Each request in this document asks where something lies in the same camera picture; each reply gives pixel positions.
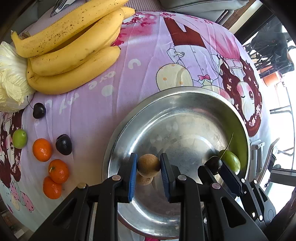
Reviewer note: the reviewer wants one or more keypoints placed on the orange pot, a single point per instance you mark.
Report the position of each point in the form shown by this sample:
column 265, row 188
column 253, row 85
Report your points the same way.
column 272, row 79

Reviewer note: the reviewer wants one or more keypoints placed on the grey piped pillow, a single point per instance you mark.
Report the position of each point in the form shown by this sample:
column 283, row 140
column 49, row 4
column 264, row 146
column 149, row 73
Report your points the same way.
column 203, row 4

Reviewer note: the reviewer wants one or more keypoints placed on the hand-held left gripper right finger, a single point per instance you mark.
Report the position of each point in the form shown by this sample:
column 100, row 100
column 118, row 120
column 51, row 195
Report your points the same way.
column 164, row 176

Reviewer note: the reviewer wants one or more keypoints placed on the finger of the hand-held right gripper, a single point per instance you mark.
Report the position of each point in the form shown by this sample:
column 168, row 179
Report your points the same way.
column 231, row 179
column 205, row 175

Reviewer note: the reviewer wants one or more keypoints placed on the round steel plate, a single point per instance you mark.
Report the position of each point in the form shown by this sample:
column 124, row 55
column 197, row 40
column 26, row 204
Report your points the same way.
column 185, row 129

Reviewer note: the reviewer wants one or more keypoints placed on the grey metal table frame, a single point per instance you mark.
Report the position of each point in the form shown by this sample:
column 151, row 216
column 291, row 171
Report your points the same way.
column 257, row 148

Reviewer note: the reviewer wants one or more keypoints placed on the cartoon printed blanket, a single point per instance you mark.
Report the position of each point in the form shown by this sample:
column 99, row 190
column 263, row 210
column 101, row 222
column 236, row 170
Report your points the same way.
column 138, row 58

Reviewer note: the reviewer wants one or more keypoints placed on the black white patterned pillow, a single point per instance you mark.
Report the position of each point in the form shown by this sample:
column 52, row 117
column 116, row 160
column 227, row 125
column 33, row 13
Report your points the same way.
column 62, row 5

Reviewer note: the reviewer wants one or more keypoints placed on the napa cabbage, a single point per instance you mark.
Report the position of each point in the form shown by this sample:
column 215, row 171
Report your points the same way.
column 11, row 81

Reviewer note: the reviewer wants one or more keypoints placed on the brown longan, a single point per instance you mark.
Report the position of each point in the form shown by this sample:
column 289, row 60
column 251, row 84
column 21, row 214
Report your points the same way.
column 149, row 165
column 144, row 181

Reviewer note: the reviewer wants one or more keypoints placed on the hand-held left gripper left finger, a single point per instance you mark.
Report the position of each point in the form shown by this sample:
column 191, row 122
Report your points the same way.
column 131, row 178

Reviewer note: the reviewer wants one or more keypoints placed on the green jujube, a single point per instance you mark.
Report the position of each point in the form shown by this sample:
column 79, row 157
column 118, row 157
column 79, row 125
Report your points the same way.
column 232, row 161
column 19, row 138

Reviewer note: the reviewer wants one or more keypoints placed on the orange tangerine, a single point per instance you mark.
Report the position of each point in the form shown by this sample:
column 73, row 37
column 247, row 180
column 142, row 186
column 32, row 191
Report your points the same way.
column 58, row 171
column 52, row 188
column 41, row 149

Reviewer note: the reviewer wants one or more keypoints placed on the dark cherry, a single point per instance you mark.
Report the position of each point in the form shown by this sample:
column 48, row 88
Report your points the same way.
column 38, row 111
column 214, row 164
column 63, row 144

